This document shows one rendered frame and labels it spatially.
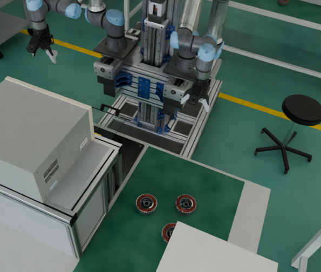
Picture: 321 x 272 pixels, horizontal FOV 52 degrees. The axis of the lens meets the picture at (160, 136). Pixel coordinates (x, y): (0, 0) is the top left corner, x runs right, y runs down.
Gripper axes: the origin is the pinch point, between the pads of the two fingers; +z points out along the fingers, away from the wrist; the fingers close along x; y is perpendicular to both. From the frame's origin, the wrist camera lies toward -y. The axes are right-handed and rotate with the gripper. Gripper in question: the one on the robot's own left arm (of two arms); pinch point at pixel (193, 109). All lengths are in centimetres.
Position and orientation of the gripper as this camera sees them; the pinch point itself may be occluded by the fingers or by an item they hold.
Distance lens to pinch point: 170.4
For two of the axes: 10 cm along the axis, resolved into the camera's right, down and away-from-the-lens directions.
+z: -0.8, 6.7, 7.4
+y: 3.6, -6.7, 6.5
